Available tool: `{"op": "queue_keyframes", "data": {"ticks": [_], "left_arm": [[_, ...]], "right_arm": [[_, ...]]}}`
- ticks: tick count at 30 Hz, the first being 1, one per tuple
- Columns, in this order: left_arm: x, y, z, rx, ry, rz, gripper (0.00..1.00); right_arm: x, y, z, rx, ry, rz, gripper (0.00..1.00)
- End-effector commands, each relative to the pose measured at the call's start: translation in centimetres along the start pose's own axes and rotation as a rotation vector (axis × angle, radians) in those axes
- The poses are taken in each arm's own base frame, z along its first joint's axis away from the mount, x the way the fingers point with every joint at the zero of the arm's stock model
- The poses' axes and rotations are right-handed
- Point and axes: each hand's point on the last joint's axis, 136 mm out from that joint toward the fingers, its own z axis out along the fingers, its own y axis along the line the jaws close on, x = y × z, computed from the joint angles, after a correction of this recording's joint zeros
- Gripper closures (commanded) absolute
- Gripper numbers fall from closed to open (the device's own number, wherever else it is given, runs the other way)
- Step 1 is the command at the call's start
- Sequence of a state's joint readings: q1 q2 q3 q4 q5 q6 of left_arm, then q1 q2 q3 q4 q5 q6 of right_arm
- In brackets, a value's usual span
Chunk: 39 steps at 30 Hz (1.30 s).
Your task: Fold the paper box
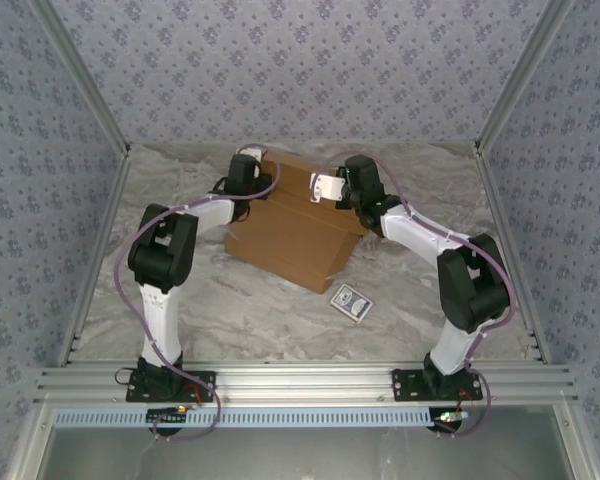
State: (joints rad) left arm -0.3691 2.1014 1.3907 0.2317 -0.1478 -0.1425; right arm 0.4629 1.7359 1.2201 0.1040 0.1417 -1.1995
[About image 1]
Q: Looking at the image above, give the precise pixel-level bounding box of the aluminium frame post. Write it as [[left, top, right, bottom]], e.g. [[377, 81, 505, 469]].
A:
[[473, 0, 579, 154], [29, 0, 132, 156]]

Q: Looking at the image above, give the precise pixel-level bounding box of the blue slotted cable duct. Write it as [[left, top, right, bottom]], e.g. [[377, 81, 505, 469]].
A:
[[53, 406, 456, 429]]

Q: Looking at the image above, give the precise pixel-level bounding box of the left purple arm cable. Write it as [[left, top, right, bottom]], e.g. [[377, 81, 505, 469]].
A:
[[114, 143, 282, 442]]

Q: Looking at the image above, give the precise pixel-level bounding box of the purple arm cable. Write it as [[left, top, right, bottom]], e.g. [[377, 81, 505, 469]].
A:
[[114, 143, 282, 442], [313, 151, 519, 439]]

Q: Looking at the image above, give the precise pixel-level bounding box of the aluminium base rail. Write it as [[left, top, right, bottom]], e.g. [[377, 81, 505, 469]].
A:
[[32, 362, 580, 405]]

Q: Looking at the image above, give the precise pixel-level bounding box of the blue playing card deck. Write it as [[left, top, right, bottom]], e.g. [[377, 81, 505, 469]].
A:
[[328, 282, 375, 324]]

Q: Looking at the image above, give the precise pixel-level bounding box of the brown cardboard box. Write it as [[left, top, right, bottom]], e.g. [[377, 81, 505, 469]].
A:
[[223, 151, 369, 295]]

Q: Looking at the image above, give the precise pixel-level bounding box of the small control board with LEDs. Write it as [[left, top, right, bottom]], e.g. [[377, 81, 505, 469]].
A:
[[146, 405, 191, 425], [429, 408, 471, 434]]

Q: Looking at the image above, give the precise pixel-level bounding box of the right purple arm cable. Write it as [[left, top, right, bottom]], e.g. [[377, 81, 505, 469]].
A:
[[313, 151, 519, 439]]

